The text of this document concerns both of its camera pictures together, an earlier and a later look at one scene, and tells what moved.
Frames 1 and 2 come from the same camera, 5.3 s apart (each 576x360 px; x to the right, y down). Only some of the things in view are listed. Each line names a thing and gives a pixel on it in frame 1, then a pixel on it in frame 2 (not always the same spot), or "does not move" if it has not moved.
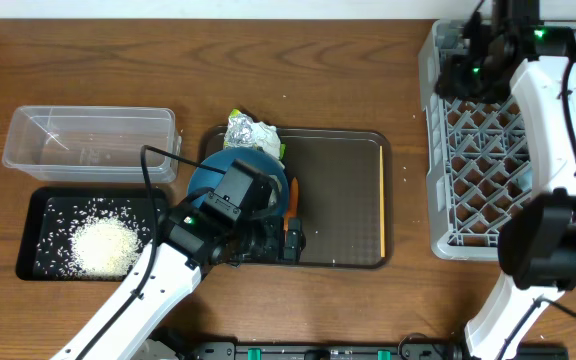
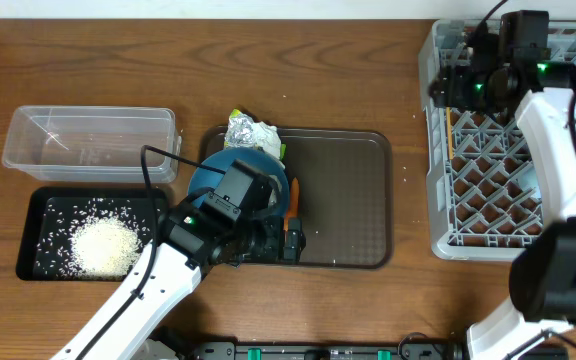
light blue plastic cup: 525,180 does not move
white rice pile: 103,247 does not move
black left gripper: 277,247 does not move
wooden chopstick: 382,205 → 448,117
